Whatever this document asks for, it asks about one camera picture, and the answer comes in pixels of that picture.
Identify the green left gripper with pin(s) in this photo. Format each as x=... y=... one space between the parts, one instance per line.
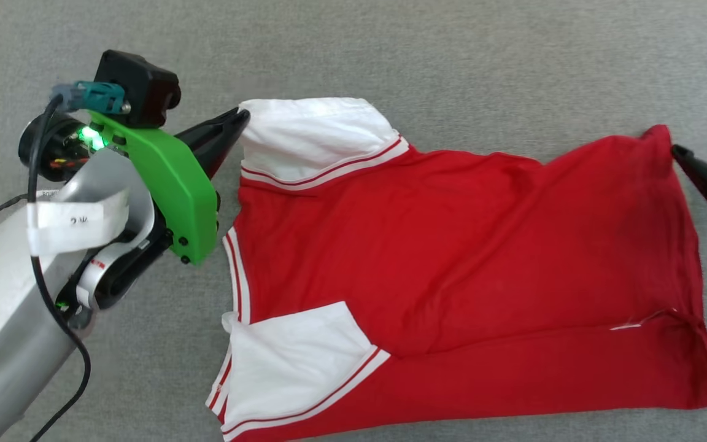
x=175 y=184

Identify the red and white shirt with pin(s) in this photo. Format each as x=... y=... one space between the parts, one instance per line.
x=452 y=258

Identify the white paper tag on arm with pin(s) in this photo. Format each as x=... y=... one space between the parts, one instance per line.
x=71 y=222

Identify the left black wrist camera box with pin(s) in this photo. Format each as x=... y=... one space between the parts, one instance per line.
x=139 y=86

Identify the left teal camera connector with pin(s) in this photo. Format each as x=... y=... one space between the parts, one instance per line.
x=99 y=96

